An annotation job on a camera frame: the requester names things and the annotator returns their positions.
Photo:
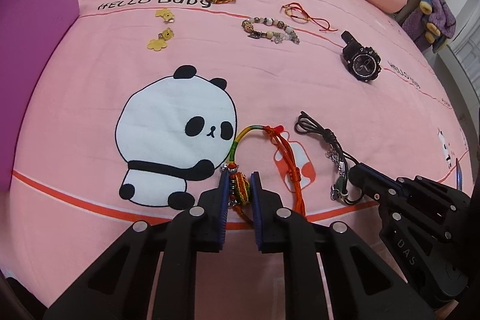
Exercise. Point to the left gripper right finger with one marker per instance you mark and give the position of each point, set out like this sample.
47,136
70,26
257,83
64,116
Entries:
256,204

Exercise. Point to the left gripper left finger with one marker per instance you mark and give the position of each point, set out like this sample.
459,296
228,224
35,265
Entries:
222,215

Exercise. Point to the yellow flower bear charm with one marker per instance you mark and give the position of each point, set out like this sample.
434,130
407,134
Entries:
161,42

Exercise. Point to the black wrist watch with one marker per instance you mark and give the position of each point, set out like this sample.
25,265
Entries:
362,62

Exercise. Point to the pink bed sheet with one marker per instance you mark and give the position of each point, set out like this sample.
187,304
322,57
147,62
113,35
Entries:
105,99

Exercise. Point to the yellow bear charm upper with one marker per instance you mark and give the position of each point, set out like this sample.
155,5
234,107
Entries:
166,15

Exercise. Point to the purple plush toy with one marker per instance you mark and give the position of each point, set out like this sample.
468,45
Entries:
429,23

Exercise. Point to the purple plastic bin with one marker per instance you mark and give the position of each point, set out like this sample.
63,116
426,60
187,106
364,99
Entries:
30,32

